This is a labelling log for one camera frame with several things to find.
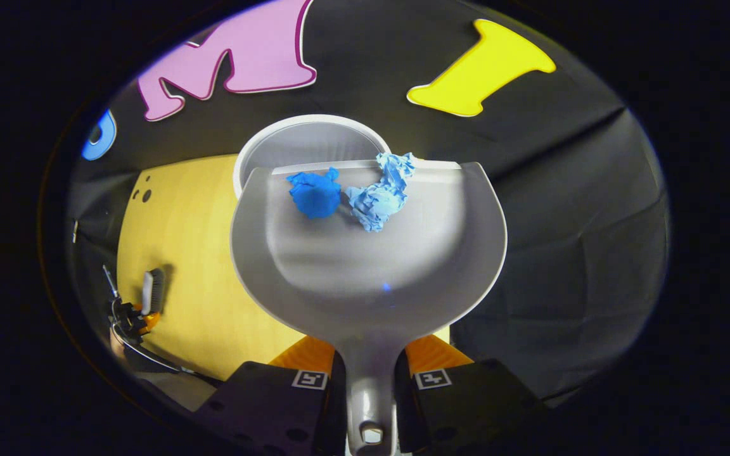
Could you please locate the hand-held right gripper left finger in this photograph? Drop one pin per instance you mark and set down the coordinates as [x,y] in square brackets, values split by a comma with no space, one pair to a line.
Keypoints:
[276,399]

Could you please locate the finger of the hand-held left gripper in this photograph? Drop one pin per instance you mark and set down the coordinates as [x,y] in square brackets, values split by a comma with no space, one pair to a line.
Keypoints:
[127,310]
[137,325]

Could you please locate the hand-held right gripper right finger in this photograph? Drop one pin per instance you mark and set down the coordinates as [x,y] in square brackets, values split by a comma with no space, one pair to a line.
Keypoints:
[466,399]

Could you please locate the small grey broom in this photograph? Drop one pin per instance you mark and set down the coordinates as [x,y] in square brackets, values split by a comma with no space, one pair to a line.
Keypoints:
[148,291]

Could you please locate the grey plastic dustpan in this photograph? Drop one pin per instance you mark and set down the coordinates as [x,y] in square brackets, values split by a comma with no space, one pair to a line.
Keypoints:
[371,266]

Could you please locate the dark blue paper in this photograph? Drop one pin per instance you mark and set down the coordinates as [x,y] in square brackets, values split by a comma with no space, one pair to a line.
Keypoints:
[314,196]

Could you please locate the light blue paper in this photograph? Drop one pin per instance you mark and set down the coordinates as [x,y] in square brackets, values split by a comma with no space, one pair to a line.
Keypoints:
[381,199]

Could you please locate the white ribbed garbage bin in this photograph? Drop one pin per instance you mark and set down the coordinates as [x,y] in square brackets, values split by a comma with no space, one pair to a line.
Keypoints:
[301,142]

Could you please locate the metal clip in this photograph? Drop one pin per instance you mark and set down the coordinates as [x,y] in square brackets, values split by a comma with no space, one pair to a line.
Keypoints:
[75,232]

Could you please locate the black backdrop cloth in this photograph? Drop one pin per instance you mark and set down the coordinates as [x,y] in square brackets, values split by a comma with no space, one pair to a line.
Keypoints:
[561,221]

